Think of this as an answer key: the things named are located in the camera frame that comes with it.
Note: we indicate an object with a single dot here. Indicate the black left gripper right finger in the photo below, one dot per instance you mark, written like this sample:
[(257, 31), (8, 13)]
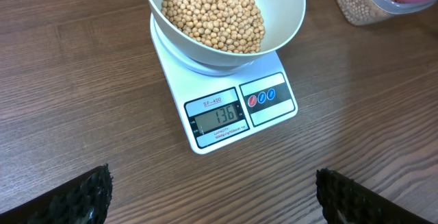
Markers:
[(345, 201)]

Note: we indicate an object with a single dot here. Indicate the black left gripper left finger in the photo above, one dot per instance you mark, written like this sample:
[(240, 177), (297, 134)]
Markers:
[(84, 199)]

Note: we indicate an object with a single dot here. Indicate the white digital kitchen scale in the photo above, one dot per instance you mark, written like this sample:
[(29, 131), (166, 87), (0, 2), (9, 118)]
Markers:
[(221, 105)]

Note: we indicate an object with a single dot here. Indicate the white bowl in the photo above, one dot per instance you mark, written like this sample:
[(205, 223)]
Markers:
[(282, 20)]

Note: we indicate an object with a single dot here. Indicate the soybeans in white bowl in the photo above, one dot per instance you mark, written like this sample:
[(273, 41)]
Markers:
[(235, 26)]

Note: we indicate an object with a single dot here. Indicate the clear plastic container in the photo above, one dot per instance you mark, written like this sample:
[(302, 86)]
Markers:
[(383, 6)]

